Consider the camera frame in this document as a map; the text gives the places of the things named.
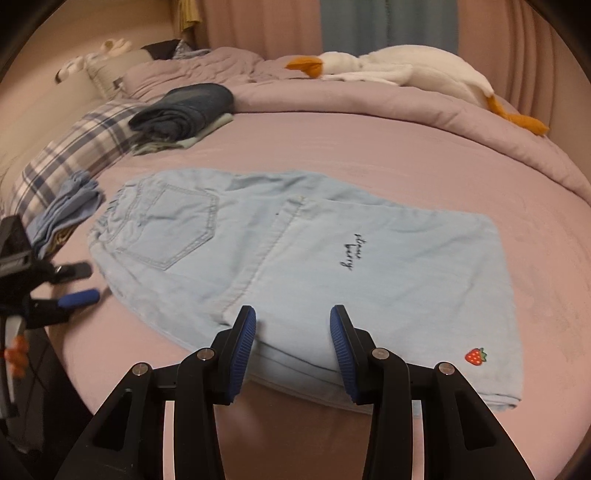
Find folded pale green garment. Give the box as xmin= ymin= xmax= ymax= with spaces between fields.
xmin=131 ymin=112 xmax=235 ymax=156

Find yellow hanging cloth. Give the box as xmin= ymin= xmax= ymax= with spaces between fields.
xmin=172 ymin=0 xmax=202 ymax=33

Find white bunny plush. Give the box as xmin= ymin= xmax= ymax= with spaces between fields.
xmin=54 ymin=38 xmax=132 ymax=84

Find plaid blue white pillow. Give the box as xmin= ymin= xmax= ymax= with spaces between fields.
xmin=2 ymin=100 xmax=145 ymax=225

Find white goose plush toy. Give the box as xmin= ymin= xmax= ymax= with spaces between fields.
xmin=286 ymin=45 xmax=549 ymax=136

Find blue grey curtain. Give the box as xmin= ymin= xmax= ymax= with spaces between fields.
xmin=320 ymin=0 xmax=459 ymax=56

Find folded dark blue jeans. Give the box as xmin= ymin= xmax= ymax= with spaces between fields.
xmin=128 ymin=83 xmax=235 ymax=142

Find mauve quilted comforter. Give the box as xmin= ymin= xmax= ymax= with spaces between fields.
xmin=122 ymin=47 xmax=590 ymax=200

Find light blue strawberry pants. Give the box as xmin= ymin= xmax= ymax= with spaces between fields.
xmin=88 ymin=169 xmax=523 ymax=410

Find pink curtain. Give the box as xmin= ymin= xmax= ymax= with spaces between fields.
xmin=193 ymin=1 xmax=556 ymax=110

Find dark clothes pile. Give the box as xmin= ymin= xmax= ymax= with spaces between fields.
xmin=142 ymin=39 xmax=211 ymax=60

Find beige pillow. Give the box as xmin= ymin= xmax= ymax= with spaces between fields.
xmin=87 ymin=49 xmax=152 ymax=100

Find folded light blue garment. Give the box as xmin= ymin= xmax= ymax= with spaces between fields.
xmin=26 ymin=171 xmax=104 ymax=259

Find pink bed sheet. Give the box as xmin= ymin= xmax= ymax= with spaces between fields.
xmin=45 ymin=110 xmax=591 ymax=480

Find person's left hand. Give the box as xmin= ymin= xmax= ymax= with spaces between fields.
xmin=4 ymin=335 xmax=29 ymax=379

